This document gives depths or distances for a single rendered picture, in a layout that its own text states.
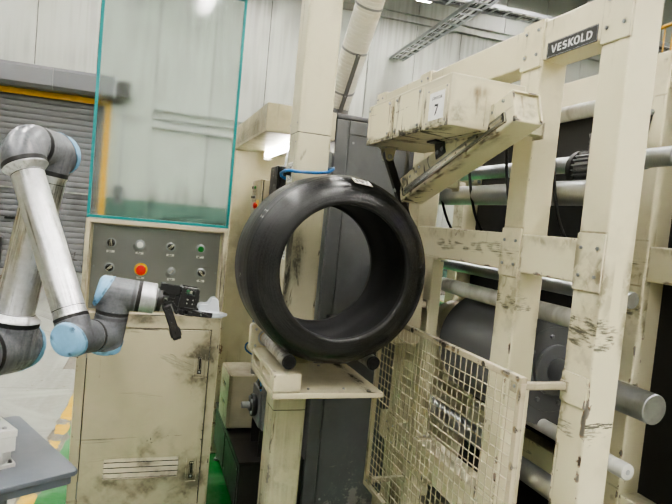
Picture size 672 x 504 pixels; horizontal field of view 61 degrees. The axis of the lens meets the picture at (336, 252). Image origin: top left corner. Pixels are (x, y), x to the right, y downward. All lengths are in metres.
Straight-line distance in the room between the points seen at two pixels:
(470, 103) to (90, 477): 2.00
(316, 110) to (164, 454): 1.52
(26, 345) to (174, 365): 0.72
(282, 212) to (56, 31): 10.17
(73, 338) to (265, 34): 10.40
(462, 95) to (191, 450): 1.78
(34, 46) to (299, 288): 9.92
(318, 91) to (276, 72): 9.41
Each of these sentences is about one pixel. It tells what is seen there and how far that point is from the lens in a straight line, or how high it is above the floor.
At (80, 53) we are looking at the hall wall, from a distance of 11.53.
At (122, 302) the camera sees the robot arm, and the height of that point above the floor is 1.06.
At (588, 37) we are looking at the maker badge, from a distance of 1.75.
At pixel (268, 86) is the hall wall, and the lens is 11.49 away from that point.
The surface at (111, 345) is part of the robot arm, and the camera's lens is 1.75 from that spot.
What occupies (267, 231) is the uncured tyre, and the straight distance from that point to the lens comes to 1.68.
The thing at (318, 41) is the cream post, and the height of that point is 1.99.
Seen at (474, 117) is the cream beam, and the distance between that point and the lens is 1.69.
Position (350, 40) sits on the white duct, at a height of 2.13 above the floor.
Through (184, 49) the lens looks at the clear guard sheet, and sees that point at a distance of 2.50.
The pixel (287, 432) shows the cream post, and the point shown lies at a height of 0.53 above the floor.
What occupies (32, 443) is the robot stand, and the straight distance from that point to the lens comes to 2.01.
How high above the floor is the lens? 1.34
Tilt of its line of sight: 3 degrees down
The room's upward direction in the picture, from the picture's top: 5 degrees clockwise
